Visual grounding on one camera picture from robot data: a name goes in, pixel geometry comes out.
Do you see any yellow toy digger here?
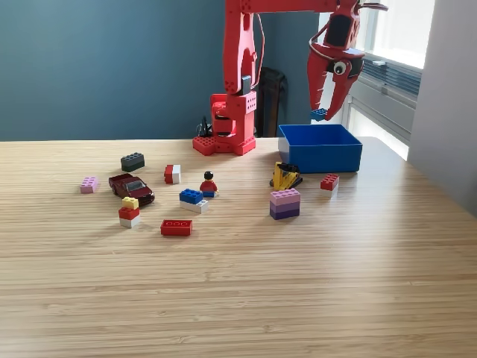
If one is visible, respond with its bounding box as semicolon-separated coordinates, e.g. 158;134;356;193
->
269;161;303;191

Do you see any lego figure red shirt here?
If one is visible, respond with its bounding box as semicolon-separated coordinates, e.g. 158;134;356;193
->
199;170;220;198

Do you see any blue and white lego stack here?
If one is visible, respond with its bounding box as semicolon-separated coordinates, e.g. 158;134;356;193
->
179;188;209;214

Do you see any dark red toy car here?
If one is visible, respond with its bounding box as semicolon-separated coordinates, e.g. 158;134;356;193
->
108;172;156;208

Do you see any blue plastic bin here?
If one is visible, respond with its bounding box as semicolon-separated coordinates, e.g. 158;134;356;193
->
277;123;364;175

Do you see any red and white lego brick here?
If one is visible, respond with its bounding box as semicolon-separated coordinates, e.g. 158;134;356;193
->
319;173;341;198
163;164;182;185

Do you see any pink and purple lego stack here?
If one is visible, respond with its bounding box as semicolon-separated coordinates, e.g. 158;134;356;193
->
269;188;301;221

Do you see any black lego brick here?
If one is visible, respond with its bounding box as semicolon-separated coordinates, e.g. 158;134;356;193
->
120;151;146;173

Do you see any yellow red white lego stack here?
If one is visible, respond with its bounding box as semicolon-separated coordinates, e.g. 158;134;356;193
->
119;196;142;229

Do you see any pink lego brick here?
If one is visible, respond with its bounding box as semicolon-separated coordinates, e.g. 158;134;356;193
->
80;176;100;195

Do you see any grey window vent grille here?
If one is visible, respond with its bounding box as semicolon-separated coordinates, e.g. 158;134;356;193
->
359;51;424;98

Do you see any black chair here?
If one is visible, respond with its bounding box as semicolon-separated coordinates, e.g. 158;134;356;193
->
256;66;288;138

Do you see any white framed window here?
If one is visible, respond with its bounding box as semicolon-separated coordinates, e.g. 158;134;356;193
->
346;0;437;150

